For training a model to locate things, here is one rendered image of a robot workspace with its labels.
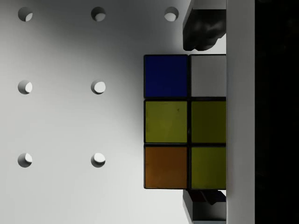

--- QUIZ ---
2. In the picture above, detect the puzzle cube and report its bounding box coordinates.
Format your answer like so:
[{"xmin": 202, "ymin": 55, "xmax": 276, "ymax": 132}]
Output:
[{"xmin": 143, "ymin": 54, "xmax": 227, "ymax": 190}]

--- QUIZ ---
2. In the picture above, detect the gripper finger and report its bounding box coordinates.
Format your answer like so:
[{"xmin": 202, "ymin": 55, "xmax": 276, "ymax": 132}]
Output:
[
  {"xmin": 182, "ymin": 0, "xmax": 227, "ymax": 52},
  {"xmin": 182, "ymin": 189, "xmax": 227, "ymax": 224}
]

